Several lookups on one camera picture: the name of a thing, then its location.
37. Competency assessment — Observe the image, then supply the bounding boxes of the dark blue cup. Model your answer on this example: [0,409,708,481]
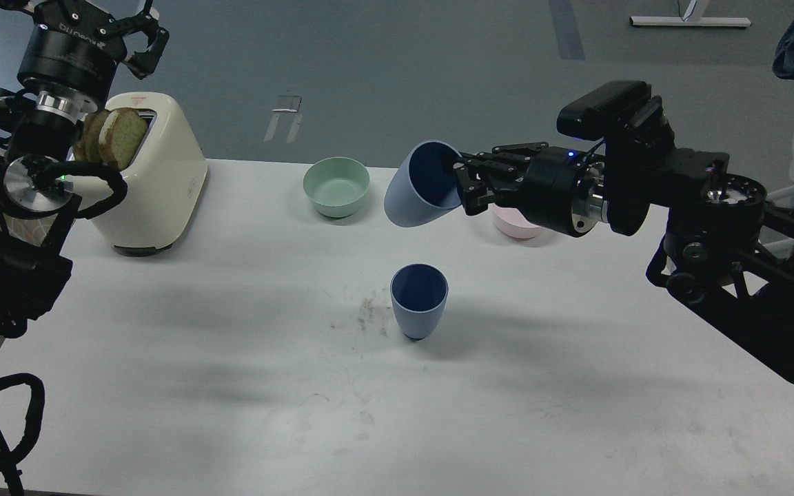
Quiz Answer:
[389,264,449,341]

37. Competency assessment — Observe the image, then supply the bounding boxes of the cream toaster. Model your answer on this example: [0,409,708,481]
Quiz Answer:
[92,92,208,257]

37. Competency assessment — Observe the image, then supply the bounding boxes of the toast slice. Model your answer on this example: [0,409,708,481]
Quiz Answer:
[72,109,111,163]
[97,107,148,172]

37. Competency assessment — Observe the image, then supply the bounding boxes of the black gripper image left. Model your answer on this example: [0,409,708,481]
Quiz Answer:
[0,1,170,111]

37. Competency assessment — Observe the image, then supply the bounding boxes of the green bowl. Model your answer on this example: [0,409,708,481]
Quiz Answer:
[303,157,371,219]

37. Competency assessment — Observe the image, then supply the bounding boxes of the white metal stand base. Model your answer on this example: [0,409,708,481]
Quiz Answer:
[629,1,752,29]

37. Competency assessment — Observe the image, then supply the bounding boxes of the toast slice back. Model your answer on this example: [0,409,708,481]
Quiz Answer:
[72,109,111,163]

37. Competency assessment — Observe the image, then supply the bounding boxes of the pink bowl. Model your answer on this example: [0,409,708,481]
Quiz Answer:
[489,204,545,240]

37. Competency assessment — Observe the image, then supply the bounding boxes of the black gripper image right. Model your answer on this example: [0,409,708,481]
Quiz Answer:
[442,142,609,238]

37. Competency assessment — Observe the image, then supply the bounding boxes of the toast slice front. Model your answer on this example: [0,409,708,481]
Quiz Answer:
[97,107,148,172]

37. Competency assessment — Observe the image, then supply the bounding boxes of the light blue cup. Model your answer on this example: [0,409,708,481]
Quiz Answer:
[383,139,461,228]

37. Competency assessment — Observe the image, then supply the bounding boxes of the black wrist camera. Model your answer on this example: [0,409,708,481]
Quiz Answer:
[556,81,651,141]

